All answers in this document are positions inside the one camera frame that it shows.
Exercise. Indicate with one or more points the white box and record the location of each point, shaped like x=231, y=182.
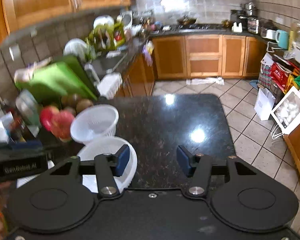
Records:
x=290, y=110

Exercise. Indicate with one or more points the large wooden wall cabinet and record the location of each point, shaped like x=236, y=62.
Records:
x=40, y=0

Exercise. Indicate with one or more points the white plastic basket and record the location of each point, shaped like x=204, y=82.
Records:
x=110, y=85

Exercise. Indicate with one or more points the teal mug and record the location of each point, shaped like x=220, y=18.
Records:
x=282, y=39

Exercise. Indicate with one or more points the wok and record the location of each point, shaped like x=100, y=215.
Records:
x=187, y=20

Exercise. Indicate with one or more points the white floor cloth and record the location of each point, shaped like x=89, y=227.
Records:
x=205, y=81

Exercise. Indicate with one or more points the steel pot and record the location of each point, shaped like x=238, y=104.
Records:
x=248, y=9

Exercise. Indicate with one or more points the green dish rack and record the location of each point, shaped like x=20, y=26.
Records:
x=102, y=37

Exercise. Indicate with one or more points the white round dish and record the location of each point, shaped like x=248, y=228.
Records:
x=75, y=47

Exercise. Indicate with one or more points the white ribbed bowl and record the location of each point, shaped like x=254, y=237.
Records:
x=95, y=125
x=102, y=145

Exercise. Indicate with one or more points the red shopping bag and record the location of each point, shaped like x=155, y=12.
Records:
x=278, y=76

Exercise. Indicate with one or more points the wooden base cabinets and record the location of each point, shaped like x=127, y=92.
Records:
x=205, y=55

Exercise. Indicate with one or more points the white paper bag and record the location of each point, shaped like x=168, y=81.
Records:
x=264, y=103

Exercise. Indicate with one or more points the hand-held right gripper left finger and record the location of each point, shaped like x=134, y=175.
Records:
x=122, y=160

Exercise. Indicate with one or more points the brown kiwi fruit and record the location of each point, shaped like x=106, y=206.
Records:
x=72, y=100
x=84, y=105

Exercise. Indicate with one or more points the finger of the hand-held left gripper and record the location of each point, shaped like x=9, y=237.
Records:
x=27, y=146

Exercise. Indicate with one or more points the green cutting board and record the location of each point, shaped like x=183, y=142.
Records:
x=55, y=80

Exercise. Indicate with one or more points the white toaster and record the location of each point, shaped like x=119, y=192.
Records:
x=270, y=34

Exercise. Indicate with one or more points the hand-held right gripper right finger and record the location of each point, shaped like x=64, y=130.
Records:
x=183, y=161

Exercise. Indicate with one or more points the white plate in rack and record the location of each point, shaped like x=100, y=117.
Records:
x=103, y=21

